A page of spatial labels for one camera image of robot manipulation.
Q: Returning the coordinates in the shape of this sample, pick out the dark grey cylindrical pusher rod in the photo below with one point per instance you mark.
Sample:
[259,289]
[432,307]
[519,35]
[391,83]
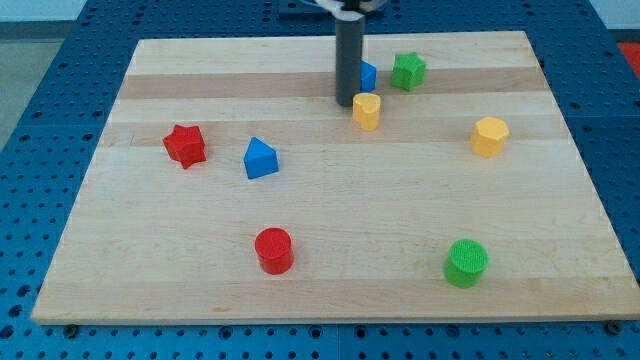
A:
[349,26]

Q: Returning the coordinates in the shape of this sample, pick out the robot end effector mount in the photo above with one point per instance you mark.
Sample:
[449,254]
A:
[360,6]

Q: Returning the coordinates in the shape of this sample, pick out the blue triangle block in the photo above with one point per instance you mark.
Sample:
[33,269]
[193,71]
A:
[260,159]

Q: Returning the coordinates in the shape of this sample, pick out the yellow heart block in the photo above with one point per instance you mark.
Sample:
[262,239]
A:
[366,110]

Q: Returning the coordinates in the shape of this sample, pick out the blue cube block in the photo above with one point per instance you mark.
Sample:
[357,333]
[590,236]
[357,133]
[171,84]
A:
[368,77]

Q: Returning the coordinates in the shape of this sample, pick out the green star block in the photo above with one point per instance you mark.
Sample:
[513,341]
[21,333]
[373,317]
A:
[408,71]

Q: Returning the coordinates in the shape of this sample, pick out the yellow hexagon block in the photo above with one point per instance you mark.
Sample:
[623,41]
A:
[489,137]

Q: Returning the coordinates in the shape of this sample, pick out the wooden board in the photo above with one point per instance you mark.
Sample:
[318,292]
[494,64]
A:
[371,215]

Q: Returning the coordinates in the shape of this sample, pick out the red star block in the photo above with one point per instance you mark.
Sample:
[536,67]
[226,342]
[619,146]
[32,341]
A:
[185,144]

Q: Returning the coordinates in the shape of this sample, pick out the red cylinder block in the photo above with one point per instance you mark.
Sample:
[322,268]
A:
[274,250]

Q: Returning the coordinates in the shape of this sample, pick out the green cylinder block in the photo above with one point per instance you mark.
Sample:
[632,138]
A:
[466,262]

